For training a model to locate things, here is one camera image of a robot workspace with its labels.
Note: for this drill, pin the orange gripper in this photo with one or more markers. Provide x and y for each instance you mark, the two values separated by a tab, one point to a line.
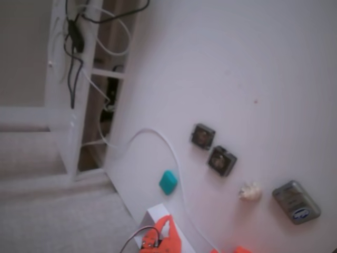
164	233

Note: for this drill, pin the green cube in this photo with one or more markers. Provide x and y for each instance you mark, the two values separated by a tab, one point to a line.
168	183

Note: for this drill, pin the orange robot base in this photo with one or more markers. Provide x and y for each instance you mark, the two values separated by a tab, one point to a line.
242	250

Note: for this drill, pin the black clear-lid case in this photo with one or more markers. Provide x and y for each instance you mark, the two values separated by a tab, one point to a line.
202	137
222	161

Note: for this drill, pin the white bear figurine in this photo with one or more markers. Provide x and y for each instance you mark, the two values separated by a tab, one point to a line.
250	191

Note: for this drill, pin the grey metal tin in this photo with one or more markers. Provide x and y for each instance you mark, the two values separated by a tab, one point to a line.
295	201

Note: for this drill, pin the white furniture frame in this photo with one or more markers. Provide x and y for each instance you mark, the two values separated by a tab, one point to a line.
56	79

